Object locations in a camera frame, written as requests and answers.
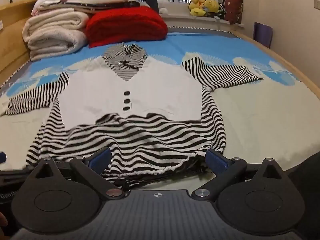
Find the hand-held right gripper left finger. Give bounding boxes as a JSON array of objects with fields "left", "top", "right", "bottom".
[{"left": 32, "top": 147, "right": 125, "bottom": 201}]

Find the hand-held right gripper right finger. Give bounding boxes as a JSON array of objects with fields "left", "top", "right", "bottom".
[{"left": 192, "top": 149, "right": 288, "bottom": 202}]

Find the black white striped sweater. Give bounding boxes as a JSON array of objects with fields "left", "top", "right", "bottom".
[{"left": 4, "top": 42, "right": 265, "bottom": 189}]

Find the blue white fan-print bed sheet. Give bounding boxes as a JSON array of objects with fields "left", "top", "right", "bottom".
[{"left": 0, "top": 25, "right": 320, "bottom": 195}]

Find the purple box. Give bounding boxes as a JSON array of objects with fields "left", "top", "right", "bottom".
[{"left": 253, "top": 21, "right": 273, "bottom": 48}]

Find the thick white folded blanket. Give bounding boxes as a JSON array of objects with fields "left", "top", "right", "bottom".
[{"left": 22, "top": 7, "right": 90, "bottom": 61}]

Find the red folded blanket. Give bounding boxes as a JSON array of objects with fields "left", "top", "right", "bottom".
[{"left": 85, "top": 6, "right": 168, "bottom": 48}]

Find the brown patterned folded blanket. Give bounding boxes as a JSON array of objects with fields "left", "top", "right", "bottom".
[{"left": 39, "top": 0, "right": 141, "bottom": 15}]

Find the yellow plush toy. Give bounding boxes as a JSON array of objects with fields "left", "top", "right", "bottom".
[
  {"left": 204, "top": 0, "right": 222, "bottom": 18},
  {"left": 188, "top": 0, "right": 208, "bottom": 17}
]

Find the wooden bed frame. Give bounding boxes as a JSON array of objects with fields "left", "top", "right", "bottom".
[{"left": 0, "top": 0, "right": 320, "bottom": 98}]

